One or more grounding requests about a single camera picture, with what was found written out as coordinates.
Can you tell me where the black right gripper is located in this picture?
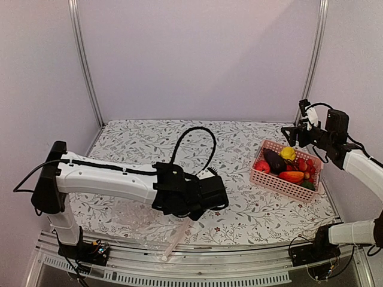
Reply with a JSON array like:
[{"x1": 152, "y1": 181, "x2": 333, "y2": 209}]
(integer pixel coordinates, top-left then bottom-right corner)
[{"x1": 282, "y1": 119, "x2": 335, "y2": 151}]

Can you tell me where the yellow toy pepper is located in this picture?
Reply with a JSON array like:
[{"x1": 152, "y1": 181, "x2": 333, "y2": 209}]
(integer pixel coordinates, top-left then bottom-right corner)
[{"x1": 279, "y1": 146, "x2": 296, "y2": 161}]

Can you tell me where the purple toy eggplant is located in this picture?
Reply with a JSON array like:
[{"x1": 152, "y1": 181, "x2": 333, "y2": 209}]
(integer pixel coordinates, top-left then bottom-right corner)
[{"x1": 263, "y1": 148, "x2": 287, "y2": 174}]

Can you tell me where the red toy lychee bunch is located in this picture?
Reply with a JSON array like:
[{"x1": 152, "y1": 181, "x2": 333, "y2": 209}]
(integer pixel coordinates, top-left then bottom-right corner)
[{"x1": 286, "y1": 158, "x2": 316, "y2": 183}]

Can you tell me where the orange toy mango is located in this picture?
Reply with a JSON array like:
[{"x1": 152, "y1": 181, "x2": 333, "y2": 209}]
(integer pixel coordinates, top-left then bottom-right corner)
[{"x1": 278, "y1": 171, "x2": 305, "y2": 184}]

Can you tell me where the red toy apple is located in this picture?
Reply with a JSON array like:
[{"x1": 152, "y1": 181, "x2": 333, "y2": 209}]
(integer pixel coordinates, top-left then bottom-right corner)
[{"x1": 254, "y1": 160, "x2": 270, "y2": 174}]

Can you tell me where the clear zip top bag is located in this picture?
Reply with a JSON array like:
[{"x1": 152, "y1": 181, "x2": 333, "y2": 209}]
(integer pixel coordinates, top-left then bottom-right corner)
[{"x1": 111, "y1": 199, "x2": 193, "y2": 262}]

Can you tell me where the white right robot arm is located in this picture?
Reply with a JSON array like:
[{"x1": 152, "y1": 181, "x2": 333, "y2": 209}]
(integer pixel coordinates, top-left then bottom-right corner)
[{"x1": 281, "y1": 107, "x2": 382, "y2": 261}]

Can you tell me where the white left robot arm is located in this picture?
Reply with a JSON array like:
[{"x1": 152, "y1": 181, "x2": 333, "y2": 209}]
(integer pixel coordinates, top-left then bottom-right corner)
[{"x1": 31, "y1": 141, "x2": 229, "y2": 259}]

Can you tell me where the dark green toy avocado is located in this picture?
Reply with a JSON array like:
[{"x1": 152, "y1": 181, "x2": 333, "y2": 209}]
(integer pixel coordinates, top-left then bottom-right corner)
[{"x1": 300, "y1": 181, "x2": 315, "y2": 191}]

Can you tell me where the pink plastic basket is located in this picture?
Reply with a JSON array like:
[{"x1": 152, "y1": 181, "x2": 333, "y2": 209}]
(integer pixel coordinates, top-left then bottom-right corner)
[{"x1": 250, "y1": 140, "x2": 323, "y2": 203}]

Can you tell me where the floral white table mat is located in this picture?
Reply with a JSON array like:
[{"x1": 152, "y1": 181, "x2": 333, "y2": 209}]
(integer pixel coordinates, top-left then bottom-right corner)
[{"x1": 89, "y1": 120, "x2": 338, "y2": 245}]

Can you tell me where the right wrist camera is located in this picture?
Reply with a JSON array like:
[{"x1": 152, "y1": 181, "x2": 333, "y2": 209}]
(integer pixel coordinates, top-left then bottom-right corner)
[{"x1": 299, "y1": 99, "x2": 320, "y2": 131}]

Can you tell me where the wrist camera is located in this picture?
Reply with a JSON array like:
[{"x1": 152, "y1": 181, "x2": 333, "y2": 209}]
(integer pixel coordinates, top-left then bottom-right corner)
[
  {"x1": 299, "y1": 99, "x2": 320, "y2": 131},
  {"x1": 196, "y1": 167, "x2": 218, "y2": 179}
]

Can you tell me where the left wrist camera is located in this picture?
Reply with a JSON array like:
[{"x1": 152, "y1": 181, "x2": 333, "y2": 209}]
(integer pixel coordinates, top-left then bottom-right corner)
[{"x1": 196, "y1": 167, "x2": 218, "y2": 179}]

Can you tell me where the right aluminium frame post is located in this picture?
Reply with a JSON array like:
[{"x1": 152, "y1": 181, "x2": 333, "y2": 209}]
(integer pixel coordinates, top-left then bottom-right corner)
[{"x1": 294, "y1": 0, "x2": 329, "y2": 125}]

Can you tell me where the aluminium frame post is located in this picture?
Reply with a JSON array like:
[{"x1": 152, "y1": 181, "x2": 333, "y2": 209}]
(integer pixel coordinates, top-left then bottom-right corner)
[
  {"x1": 294, "y1": 0, "x2": 329, "y2": 125},
  {"x1": 68, "y1": 0, "x2": 105, "y2": 129}
]

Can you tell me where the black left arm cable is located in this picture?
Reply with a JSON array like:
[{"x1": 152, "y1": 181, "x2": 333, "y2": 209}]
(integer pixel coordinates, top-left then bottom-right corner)
[{"x1": 170, "y1": 127, "x2": 217, "y2": 177}]

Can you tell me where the front aluminium rail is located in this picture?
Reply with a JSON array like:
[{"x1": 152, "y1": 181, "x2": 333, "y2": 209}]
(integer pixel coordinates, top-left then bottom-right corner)
[{"x1": 21, "y1": 231, "x2": 382, "y2": 286}]

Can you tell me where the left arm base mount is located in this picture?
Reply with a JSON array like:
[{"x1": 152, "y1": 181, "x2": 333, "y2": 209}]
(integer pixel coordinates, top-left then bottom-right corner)
[{"x1": 58, "y1": 240, "x2": 110, "y2": 266}]

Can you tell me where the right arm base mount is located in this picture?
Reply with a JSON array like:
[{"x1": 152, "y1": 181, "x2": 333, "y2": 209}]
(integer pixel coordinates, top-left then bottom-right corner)
[{"x1": 288, "y1": 242, "x2": 341, "y2": 267}]

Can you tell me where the left aluminium frame post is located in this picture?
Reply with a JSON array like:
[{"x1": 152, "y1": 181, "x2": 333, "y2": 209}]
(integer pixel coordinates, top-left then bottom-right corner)
[{"x1": 68, "y1": 0, "x2": 105, "y2": 129}]

